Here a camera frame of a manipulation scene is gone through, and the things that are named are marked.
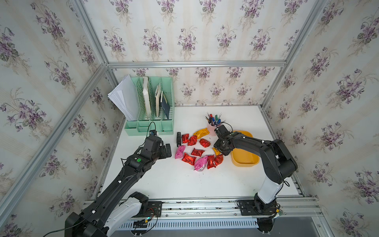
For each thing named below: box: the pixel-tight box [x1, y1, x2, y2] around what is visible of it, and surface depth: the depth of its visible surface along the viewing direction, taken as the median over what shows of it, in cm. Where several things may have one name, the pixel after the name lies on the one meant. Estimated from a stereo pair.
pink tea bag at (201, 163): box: [193, 155, 209, 172], surface depth 87 cm
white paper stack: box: [107, 74, 140, 121], surface depth 98 cm
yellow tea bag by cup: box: [192, 127, 211, 140], surface depth 101 cm
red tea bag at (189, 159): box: [181, 152, 197, 166], surface depth 90 cm
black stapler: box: [176, 131, 182, 148], surface depth 102 cm
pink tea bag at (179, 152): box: [174, 145, 186, 159], surface depth 90 cm
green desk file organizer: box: [124, 76, 174, 137], surface depth 104 cm
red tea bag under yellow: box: [187, 135, 198, 146], surface depth 98 cm
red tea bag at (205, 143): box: [198, 138, 212, 148], surface depth 97 cm
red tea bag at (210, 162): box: [206, 155, 217, 170], surface depth 88 cm
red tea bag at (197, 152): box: [190, 147, 206, 158], surface depth 92 cm
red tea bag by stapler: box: [181, 133, 190, 144], surface depth 98 cm
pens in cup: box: [205, 111, 223, 126], surface depth 100 cm
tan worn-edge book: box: [154, 85, 161, 118], surface depth 103 cm
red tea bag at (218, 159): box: [214, 154, 224, 166], surface depth 90 cm
